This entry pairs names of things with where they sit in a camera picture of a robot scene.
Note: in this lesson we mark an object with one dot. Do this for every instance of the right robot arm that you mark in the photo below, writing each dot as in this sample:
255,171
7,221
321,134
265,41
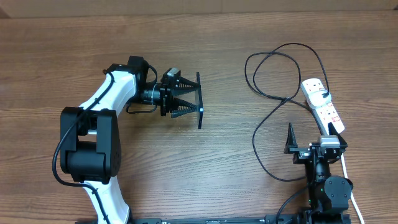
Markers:
328,195

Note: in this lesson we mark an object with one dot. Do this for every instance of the Samsung Galaxy smartphone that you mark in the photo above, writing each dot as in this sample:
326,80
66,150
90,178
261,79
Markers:
199,102

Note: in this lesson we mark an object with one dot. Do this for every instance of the white charger adapter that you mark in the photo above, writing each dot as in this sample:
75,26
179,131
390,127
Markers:
315,93

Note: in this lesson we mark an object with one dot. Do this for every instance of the white power strip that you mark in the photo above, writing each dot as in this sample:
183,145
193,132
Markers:
327,114

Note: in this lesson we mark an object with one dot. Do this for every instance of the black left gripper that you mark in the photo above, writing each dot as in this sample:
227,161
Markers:
168,91

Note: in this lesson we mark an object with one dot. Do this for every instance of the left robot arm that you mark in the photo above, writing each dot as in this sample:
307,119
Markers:
88,154

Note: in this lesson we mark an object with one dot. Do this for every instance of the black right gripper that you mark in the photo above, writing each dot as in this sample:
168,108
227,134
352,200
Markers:
300,153

